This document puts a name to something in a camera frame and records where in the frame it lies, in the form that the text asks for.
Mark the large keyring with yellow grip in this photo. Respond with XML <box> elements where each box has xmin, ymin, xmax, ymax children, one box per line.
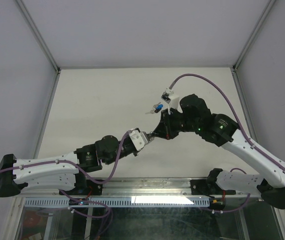
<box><xmin>145</xmin><ymin>132</ymin><xmax>155</xmax><ymax>145</ymax></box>

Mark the aluminium frame post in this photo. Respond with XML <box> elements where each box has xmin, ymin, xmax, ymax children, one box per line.
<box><xmin>230</xmin><ymin>0</ymin><xmax>279</xmax><ymax>142</ymax></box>
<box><xmin>14</xmin><ymin>0</ymin><xmax>61</xmax><ymax>159</ymax></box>

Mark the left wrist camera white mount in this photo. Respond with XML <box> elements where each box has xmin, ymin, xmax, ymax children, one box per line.
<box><xmin>128</xmin><ymin>128</ymin><xmax>150</xmax><ymax>152</ymax></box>

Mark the white slotted cable duct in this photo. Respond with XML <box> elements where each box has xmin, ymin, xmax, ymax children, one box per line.
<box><xmin>24</xmin><ymin>195</ymin><xmax>210</xmax><ymax>208</ymax></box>

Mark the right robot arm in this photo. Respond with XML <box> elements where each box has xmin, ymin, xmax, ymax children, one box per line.
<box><xmin>151</xmin><ymin>93</ymin><xmax>285</xmax><ymax>210</ymax></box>

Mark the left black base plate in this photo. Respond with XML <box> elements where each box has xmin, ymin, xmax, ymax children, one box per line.
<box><xmin>64</xmin><ymin>179</ymin><xmax>103</xmax><ymax>197</ymax></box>

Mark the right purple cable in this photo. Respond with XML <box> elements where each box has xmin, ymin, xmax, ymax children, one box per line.
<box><xmin>169</xmin><ymin>73</ymin><xmax>285</xmax><ymax>214</ymax></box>

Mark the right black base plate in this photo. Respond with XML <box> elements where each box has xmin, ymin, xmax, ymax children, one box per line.
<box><xmin>189</xmin><ymin>179</ymin><xmax>236</xmax><ymax>198</ymax></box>

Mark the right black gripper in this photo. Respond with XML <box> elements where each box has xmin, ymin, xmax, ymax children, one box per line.
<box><xmin>152</xmin><ymin>107</ymin><xmax>201</xmax><ymax>140</ymax></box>

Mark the right aluminium frame post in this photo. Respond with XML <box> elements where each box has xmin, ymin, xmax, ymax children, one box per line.
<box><xmin>230</xmin><ymin>0</ymin><xmax>279</xmax><ymax>142</ymax></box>

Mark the left aluminium frame post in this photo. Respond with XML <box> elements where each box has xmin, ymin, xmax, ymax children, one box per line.
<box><xmin>14</xmin><ymin>0</ymin><xmax>61</xmax><ymax>159</ymax></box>

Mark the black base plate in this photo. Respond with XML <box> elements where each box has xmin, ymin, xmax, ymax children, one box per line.
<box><xmin>189</xmin><ymin>179</ymin><xmax>236</xmax><ymax>198</ymax></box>
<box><xmin>64</xmin><ymin>179</ymin><xmax>103</xmax><ymax>197</ymax></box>

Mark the aluminium mounting rail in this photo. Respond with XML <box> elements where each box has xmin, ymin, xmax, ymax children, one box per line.
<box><xmin>14</xmin><ymin>176</ymin><xmax>282</xmax><ymax>200</ymax></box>

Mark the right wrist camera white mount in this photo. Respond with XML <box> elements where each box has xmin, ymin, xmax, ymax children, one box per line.
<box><xmin>161</xmin><ymin>88</ymin><xmax>180</xmax><ymax>115</ymax></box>

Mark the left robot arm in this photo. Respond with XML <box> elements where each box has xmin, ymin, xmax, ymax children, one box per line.
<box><xmin>0</xmin><ymin>130</ymin><xmax>149</xmax><ymax>198</ymax></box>

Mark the key bunch with blue fob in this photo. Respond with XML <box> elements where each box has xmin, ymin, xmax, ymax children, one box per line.
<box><xmin>145</xmin><ymin>102</ymin><xmax>164</xmax><ymax>115</ymax></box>

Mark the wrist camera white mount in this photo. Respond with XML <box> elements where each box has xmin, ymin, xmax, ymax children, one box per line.
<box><xmin>161</xmin><ymin>88</ymin><xmax>180</xmax><ymax>115</ymax></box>
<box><xmin>128</xmin><ymin>128</ymin><xmax>150</xmax><ymax>152</ymax></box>

